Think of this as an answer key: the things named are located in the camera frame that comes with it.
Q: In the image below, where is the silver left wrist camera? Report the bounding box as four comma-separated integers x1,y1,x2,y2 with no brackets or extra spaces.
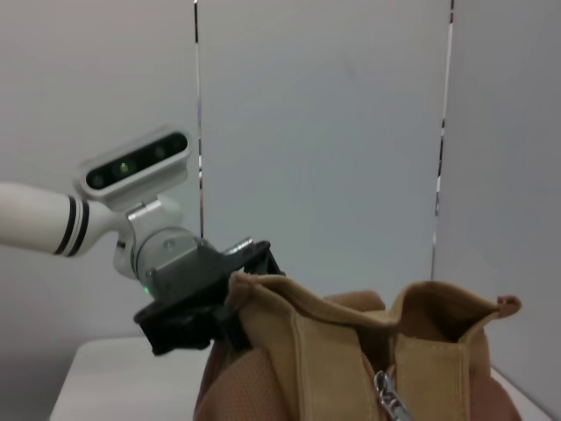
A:
72,125,194,217

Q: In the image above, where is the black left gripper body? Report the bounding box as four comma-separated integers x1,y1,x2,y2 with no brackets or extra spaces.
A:
133,243,249,357

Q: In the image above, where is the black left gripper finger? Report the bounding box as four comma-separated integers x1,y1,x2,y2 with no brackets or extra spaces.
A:
213,302,250,353
243,239,287,278

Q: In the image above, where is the left gripper cable with connector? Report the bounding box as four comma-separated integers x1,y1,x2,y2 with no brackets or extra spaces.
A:
224,236,256,256

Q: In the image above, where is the khaki canvas food bag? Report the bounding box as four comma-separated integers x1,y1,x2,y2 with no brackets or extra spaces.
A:
192,270,527,421

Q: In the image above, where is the silver zipper pull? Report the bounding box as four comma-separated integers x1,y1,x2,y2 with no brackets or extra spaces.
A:
372,370,414,421

